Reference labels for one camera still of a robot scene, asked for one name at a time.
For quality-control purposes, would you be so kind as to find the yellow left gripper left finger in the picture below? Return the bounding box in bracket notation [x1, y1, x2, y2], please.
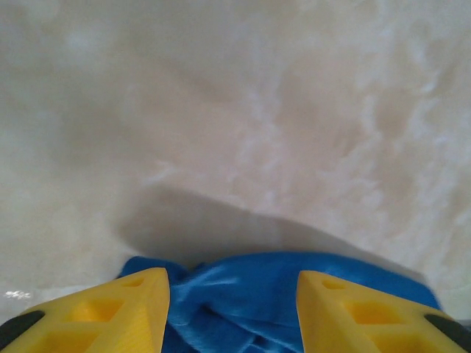
[0, 267, 171, 353]

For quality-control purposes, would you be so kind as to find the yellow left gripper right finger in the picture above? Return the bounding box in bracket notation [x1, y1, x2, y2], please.
[297, 270, 471, 353]

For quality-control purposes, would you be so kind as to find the blue printed t-shirt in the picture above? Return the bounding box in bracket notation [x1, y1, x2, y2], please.
[116, 251, 442, 353]

